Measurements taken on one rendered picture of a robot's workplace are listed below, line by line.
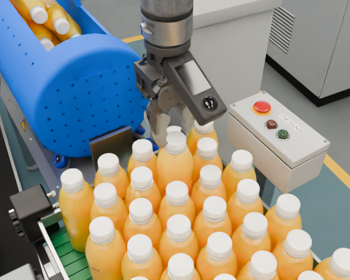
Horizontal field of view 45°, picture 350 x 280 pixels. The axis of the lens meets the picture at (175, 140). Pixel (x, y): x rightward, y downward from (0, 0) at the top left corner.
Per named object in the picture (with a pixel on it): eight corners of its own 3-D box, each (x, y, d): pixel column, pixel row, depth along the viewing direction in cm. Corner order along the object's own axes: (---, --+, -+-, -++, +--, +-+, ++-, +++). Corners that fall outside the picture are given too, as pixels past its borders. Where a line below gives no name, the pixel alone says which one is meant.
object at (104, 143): (131, 159, 104) (126, 121, 95) (135, 165, 102) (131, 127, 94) (93, 176, 100) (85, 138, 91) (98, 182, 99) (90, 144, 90)
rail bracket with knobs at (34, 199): (58, 208, 97) (49, 178, 90) (70, 230, 93) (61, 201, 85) (15, 227, 93) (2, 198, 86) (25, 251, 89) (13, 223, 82)
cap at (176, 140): (179, 155, 75) (179, 148, 74) (160, 148, 77) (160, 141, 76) (189, 141, 78) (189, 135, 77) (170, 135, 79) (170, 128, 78)
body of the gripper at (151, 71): (171, 77, 77) (171, 15, 68) (198, 103, 71) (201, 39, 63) (134, 91, 74) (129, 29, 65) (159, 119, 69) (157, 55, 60)
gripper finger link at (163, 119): (150, 132, 80) (155, 90, 74) (166, 151, 76) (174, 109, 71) (135, 136, 78) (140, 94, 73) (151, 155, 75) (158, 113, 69)
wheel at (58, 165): (64, 146, 101) (57, 144, 99) (71, 158, 98) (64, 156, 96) (56, 160, 102) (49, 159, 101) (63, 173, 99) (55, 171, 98)
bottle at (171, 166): (182, 225, 87) (183, 164, 74) (152, 211, 89) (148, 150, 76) (197, 200, 91) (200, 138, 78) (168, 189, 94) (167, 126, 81)
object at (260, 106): (262, 101, 93) (263, 98, 92) (273, 111, 90) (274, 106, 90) (249, 107, 91) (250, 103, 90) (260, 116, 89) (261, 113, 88)
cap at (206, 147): (220, 149, 84) (220, 142, 83) (210, 161, 82) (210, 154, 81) (203, 141, 86) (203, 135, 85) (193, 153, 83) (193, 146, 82)
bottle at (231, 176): (245, 236, 91) (257, 180, 78) (213, 229, 92) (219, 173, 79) (250, 210, 96) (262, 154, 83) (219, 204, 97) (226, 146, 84)
